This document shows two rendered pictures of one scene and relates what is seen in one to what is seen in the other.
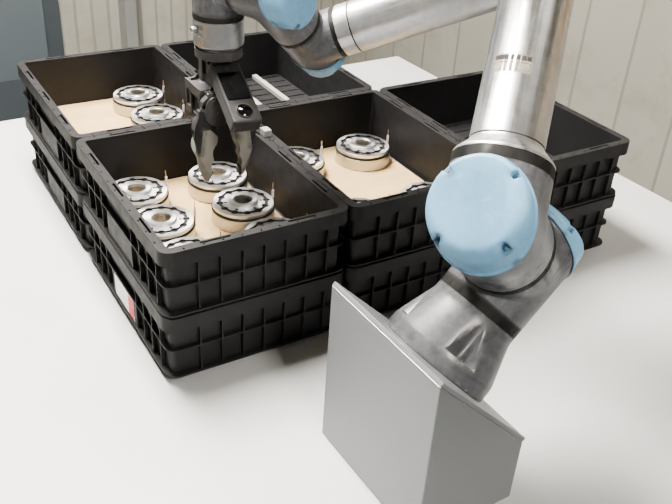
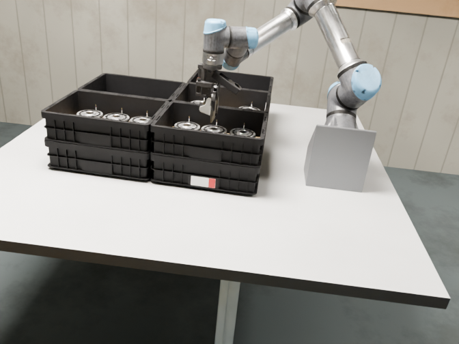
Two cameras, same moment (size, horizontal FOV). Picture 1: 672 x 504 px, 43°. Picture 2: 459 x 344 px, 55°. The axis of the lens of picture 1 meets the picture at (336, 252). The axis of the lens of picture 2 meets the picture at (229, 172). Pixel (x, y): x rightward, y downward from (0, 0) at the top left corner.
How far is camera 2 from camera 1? 1.40 m
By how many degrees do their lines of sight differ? 45
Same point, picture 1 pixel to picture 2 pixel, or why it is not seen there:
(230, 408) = (279, 193)
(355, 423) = (328, 169)
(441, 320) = (348, 121)
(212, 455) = (298, 204)
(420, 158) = (224, 102)
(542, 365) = not seen: hidden behind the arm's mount
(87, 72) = (61, 110)
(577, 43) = (126, 66)
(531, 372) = not seen: hidden behind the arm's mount
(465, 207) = (367, 79)
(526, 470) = not seen: hidden behind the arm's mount
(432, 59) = (35, 94)
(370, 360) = (339, 142)
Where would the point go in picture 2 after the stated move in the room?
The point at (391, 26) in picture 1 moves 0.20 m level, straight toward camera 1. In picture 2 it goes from (263, 43) to (307, 54)
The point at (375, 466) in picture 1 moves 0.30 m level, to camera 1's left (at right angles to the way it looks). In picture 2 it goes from (340, 178) to (298, 205)
